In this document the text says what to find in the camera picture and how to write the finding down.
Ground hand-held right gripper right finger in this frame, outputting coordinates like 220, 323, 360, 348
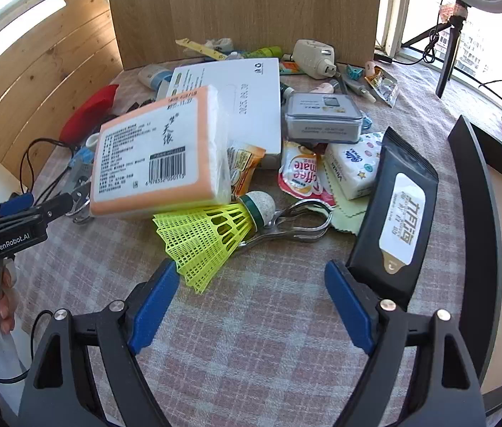
324, 260, 487, 427

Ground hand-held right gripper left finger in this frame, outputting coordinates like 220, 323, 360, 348
19, 259, 180, 427

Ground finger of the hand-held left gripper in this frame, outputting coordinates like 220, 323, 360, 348
33, 192, 78, 224
0, 192, 36, 218

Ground green cleaning cloth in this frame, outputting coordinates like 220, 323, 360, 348
331, 196, 369, 236

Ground yellow shuttlecock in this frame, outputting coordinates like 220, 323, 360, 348
152, 190, 276, 295

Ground orange tissue pack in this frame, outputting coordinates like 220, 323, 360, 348
88, 84, 234, 220

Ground black wet wipes pack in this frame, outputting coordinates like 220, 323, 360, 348
348, 127, 439, 313

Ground black storage tray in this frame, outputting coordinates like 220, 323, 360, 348
448, 115, 502, 410

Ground white cardboard box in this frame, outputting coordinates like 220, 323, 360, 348
157, 58, 284, 170

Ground plaid cloth desktop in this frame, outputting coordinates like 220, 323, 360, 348
8, 49, 502, 427

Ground metal scissors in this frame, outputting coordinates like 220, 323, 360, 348
62, 144, 96, 225

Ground red fabric case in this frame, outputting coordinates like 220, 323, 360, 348
59, 84, 119, 143

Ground large metal clip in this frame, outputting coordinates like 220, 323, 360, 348
233, 199, 335, 254

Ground wooden slat panel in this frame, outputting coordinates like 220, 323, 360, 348
0, 0, 122, 188

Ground red white creamer sachet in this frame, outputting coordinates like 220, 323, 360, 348
278, 140, 337, 207

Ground small patterned tissue pack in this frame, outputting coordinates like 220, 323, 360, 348
324, 131, 387, 201

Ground white blue tube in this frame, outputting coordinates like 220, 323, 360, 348
137, 64, 176, 90

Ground grey tin box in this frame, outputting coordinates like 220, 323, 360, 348
284, 93, 365, 145

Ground yellow chopstick wrapper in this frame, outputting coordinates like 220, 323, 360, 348
175, 38, 229, 62

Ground grey glue tube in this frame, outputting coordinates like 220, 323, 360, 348
344, 75, 377, 104

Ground clear orange snack sachet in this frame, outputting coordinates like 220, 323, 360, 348
364, 64, 399, 107

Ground white plug-in repeller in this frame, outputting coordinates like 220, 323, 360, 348
292, 39, 338, 80

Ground black tripod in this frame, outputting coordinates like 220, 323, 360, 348
402, 13, 467, 99

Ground green tube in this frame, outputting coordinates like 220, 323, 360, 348
244, 46, 284, 58

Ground black power cable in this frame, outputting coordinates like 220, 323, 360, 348
391, 0, 451, 65

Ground white window frame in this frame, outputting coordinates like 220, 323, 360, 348
375, 0, 414, 58

